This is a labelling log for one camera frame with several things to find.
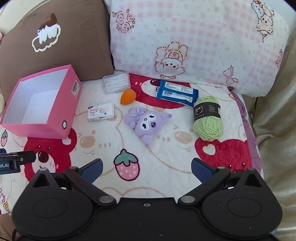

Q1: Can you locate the cream sofa backrest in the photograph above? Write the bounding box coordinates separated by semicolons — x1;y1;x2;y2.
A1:
0;0;56;37

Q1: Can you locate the pink cardboard box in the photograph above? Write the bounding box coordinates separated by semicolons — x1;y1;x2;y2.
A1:
0;64;83;140

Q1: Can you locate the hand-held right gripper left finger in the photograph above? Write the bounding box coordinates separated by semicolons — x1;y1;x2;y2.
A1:
28;158;117;207

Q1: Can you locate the bear and strawberry printed blanket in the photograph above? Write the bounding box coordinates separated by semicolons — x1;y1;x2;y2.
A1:
0;73;263;232

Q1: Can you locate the green yarn ball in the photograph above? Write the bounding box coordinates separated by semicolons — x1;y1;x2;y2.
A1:
193;96;224;141

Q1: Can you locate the clear floss pick box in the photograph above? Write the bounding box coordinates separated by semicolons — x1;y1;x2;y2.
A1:
102;72;130;94

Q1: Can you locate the orange makeup sponge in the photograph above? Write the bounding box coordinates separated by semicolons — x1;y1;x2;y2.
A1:
120;89;134;106

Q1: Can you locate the small white packet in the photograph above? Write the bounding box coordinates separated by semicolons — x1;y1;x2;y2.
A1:
87;103;115;123

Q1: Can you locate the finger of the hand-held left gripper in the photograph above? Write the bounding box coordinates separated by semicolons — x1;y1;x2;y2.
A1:
14;150;37;165

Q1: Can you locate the pink checked cartoon pillow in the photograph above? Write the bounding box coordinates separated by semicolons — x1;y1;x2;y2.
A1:
103;0;290;96

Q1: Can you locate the brown embroidered pillow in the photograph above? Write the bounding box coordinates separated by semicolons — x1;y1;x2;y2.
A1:
0;0;114;99

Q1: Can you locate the beige sofa cover cloth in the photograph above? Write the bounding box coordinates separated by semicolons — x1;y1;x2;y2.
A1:
240;28;296;239

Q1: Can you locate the blue wet wipes packet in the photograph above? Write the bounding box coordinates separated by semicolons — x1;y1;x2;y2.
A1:
156;79;199;108

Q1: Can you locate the purple plush toy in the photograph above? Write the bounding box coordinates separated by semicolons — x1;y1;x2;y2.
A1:
123;107;173;147

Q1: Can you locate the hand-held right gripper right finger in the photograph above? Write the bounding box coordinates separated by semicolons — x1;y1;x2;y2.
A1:
177;158;266;207

